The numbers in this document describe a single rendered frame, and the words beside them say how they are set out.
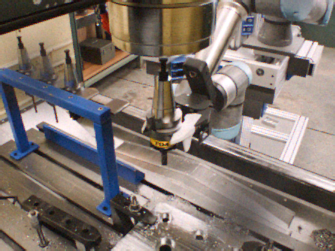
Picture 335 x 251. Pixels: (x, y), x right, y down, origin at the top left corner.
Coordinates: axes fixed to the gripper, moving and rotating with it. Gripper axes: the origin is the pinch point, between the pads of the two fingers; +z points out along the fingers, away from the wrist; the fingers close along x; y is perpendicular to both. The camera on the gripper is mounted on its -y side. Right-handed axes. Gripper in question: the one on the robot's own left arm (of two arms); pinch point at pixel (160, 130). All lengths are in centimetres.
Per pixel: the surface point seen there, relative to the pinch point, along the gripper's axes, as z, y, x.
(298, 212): -60, 64, -22
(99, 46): -193, 86, 214
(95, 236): 6.4, 34.3, 15.6
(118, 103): -14.7, 9.0, 23.6
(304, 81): -326, 128, 32
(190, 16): 2.9, -21.9, -7.0
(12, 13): 30.4, -29.2, -12.2
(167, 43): 5.2, -18.5, -5.0
